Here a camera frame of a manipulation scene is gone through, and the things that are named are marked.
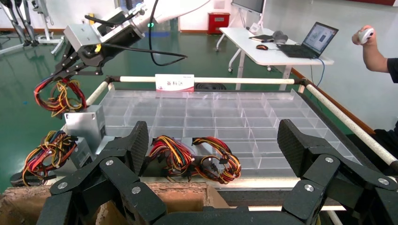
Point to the black monitor screen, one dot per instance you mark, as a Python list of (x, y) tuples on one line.
[(248, 4)]

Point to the black stand legs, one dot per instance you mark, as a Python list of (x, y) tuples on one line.
[(18, 21)]

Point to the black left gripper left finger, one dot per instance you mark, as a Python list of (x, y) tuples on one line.
[(118, 180)]

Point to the person hand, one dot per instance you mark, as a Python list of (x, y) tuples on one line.
[(355, 38)]

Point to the white desk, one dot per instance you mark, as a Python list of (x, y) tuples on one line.
[(236, 37)]

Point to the white cart rail pipe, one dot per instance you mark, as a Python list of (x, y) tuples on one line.
[(264, 183), (351, 125), (233, 80), (96, 93)]

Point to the black laptop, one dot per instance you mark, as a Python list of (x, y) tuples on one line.
[(320, 37)]

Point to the brown cardboard divider box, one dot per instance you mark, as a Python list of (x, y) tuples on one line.
[(180, 198)]

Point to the person in black clothes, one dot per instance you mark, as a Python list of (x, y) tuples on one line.
[(393, 70)]

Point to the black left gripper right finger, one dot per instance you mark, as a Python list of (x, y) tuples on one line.
[(326, 183)]

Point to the grey headphones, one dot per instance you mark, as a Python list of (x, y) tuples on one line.
[(280, 37)]

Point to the orange black computer mouse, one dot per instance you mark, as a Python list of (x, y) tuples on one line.
[(261, 47)]

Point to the person bare forearm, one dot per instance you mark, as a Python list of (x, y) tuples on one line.
[(374, 59)]

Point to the white red label sign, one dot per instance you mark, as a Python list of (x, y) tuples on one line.
[(174, 82)]

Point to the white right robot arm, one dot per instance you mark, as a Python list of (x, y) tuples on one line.
[(174, 11)]

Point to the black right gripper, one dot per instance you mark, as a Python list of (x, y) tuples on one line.
[(115, 46)]

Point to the white handheld controller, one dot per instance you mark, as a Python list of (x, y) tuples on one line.
[(366, 34)]

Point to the white floor stand base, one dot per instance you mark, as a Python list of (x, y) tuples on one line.
[(46, 38)]

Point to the clear plastic divider tray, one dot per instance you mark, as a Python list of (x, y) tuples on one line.
[(217, 118)]

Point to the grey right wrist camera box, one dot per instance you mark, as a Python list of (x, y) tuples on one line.
[(81, 35)]

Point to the black pipe corner joint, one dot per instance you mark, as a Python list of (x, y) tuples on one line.
[(112, 79), (301, 82)]

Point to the black notebook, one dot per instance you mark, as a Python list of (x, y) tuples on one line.
[(262, 37)]

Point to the red cabinet box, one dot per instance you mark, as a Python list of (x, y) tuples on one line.
[(218, 26)]

